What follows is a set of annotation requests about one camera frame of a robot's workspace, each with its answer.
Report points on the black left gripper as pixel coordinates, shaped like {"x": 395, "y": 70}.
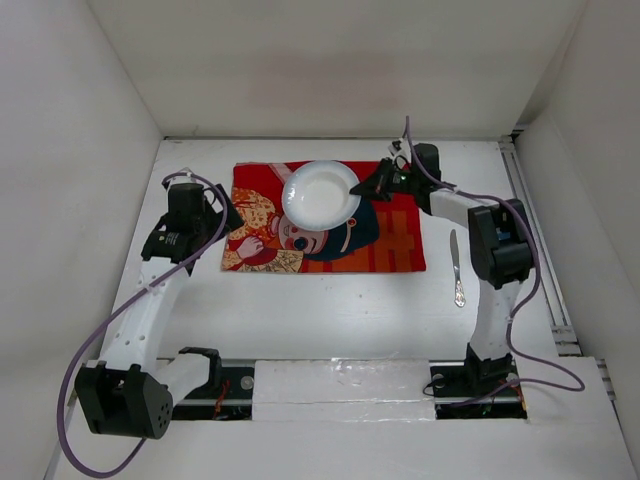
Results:
{"x": 217, "y": 218}

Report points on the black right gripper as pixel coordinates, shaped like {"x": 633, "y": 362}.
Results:
{"x": 379, "y": 184}

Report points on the red patterned cloth placemat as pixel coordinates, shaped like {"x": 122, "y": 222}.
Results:
{"x": 379, "y": 238}

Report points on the white blue-rimmed plate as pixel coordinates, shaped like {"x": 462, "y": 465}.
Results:
{"x": 316, "y": 196}

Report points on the silver table knife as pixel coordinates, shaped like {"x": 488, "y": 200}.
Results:
{"x": 459, "y": 293}

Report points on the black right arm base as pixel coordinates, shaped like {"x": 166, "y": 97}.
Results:
{"x": 461, "y": 390}

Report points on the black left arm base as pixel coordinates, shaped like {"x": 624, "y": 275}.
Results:
{"x": 231, "y": 401}

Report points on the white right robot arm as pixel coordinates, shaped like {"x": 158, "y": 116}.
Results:
{"x": 500, "y": 243}

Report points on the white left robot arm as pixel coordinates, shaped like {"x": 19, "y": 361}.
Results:
{"x": 125, "y": 393}

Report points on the aluminium rail on table edge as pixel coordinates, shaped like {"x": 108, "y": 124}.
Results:
{"x": 549, "y": 291}

